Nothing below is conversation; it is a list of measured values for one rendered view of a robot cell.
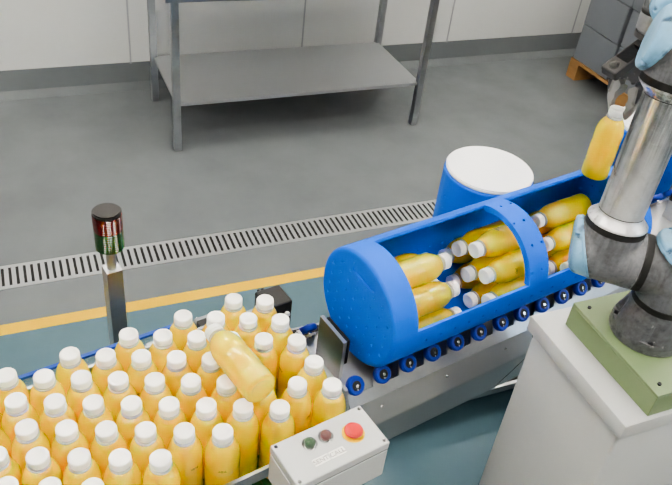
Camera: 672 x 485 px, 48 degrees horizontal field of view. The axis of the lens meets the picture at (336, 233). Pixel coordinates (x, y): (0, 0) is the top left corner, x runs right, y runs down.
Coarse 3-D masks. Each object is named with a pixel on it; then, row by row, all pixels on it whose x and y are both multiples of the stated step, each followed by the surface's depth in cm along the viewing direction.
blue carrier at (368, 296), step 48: (528, 192) 192; (576, 192) 218; (384, 240) 169; (432, 240) 194; (528, 240) 177; (336, 288) 174; (384, 288) 157; (528, 288) 179; (384, 336) 162; (432, 336) 166
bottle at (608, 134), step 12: (600, 120) 186; (612, 120) 183; (600, 132) 185; (612, 132) 183; (600, 144) 186; (612, 144) 185; (588, 156) 190; (600, 156) 187; (612, 156) 187; (588, 168) 191; (600, 168) 189; (600, 180) 192
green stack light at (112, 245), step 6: (96, 234) 162; (120, 234) 163; (96, 240) 162; (102, 240) 162; (108, 240) 162; (114, 240) 162; (120, 240) 164; (96, 246) 164; (102, 246) 163; (108, 246) 163; (114, 246) 163; (120, 246) 164; (102, 252) 164; (108, 252) 163; (114, 252) 164
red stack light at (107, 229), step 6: (120, 216) 161; (96, 222) 159; (102, 222) 159; (108, 222) 159; (114, 222) 160; (120, 222) 161; (96, 228) 160; (102, 228) 160; (108, 228) 160; (114, 228) 161; (120, 228) 162; (102, 234) 161; (108, 234) 161; (114, 234) 161
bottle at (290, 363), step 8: (288, 352) 160; (296, 352) 159; (304, 352) 160; (280, 360) 161; (288, 360) 159; (296, 360) 159; (304, 360) 160; (280, 368) 162; (288, 368) 160; (296, 368) 160; (280, 376) 163; (288, 376) 161; (280, 384) 164; (280, 392) 166
